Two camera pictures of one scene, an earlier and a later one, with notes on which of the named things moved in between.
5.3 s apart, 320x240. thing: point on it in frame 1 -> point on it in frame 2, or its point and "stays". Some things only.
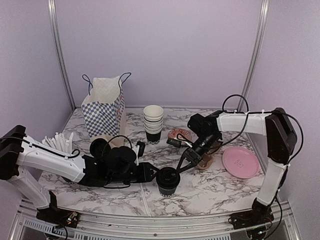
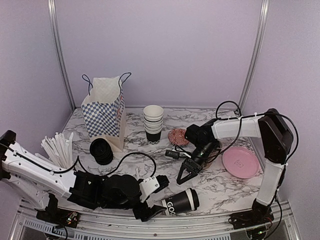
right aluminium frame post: [261, 33] stays
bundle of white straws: [59, 142] stays
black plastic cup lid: [168, 178] -> [195, 198]
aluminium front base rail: [24, 226] stays
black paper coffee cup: [167, 193] -> [180, 203]
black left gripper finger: [145, 172] -> [146, 213]
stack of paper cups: [153, 118] stays
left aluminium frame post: [59, 51] stays
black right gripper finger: [188, 151] -> [193, 165]
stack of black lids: [100, 147] stays
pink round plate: [240, 162] stays
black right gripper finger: [193, 157] -> [192, 174]
